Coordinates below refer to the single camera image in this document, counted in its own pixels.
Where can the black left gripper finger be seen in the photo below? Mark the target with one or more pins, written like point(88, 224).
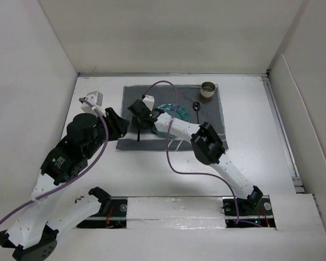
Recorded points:
point(115, 136)
point(117, 126)

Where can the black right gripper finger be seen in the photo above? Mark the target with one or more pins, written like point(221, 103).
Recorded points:
point(136, 121)
point(146, 123)

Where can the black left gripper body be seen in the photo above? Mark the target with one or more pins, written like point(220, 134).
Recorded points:
point(95, 145)

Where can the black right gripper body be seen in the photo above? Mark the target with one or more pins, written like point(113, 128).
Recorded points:
point(138, 120)

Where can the black fork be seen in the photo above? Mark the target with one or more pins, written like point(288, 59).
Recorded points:
point(138, 133)

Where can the teal ceramic plate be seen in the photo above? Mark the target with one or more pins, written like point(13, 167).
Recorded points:
point(180, 113)

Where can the grey cloth placemat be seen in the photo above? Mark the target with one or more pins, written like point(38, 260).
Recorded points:
point(210, 111)

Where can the black spoon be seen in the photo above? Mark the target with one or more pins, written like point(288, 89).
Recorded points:
point(196, 108)

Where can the brown paper cup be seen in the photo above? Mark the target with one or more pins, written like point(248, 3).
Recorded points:
point(207, 90)

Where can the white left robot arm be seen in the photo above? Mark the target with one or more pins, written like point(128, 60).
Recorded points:
point(34, 236)

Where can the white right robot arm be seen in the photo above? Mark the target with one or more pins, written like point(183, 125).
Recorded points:
point(207, 147)

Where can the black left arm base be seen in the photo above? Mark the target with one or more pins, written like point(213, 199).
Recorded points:
point(111, 215)

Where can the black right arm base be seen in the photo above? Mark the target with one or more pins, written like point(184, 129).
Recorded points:
point(254, 211)

